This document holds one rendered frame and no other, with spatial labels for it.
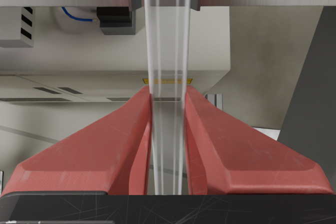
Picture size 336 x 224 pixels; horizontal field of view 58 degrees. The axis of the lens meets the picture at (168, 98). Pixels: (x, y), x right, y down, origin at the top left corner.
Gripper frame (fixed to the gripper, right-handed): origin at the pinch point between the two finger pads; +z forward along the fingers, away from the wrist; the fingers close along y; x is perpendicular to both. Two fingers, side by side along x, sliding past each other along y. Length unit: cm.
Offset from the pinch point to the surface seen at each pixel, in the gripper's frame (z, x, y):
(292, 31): 95, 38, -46
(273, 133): 70, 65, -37
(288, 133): 5.0, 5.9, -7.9
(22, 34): 31.4, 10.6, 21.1
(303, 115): 4.0, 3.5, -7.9
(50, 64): 31.9, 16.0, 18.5
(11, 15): 32.7, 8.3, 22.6
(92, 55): 32.9, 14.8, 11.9
